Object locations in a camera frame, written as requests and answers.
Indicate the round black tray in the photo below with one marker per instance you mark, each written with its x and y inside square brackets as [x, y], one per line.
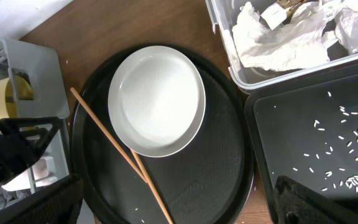
[207, 182]

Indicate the grey dishwasher rack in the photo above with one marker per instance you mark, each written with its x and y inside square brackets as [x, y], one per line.
[33, 107]

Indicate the grey round plate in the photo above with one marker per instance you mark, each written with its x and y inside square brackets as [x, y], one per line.
[156, 101]

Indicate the clear plastic bin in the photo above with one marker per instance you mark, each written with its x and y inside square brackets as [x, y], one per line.
[224, 13]

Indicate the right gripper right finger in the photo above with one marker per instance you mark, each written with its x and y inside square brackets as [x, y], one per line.
[295, 203]

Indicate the black rectangular tray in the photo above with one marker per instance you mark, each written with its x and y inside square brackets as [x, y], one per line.
[269, 116]

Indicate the white napkin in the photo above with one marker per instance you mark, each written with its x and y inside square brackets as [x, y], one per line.
[302, 43]

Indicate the brown stick wrapper waste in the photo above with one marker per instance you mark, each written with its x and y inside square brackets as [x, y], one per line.
[279, 11]

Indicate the lower wooden chopstick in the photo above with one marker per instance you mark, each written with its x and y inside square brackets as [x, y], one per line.
[152, 187]

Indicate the upper wooden chopstick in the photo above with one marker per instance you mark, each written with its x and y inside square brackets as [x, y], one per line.
[106, 132]

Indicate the food scraps pile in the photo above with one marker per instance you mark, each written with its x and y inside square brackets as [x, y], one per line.
[326, 147]

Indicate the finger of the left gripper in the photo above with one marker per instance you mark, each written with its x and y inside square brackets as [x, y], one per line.
[23, 142]

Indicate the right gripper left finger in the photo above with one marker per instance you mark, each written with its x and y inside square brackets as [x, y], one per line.
[58, 203]

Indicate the wooden chopstick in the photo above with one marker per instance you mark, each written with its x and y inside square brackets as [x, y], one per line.
[152, 187]
[106, 132]

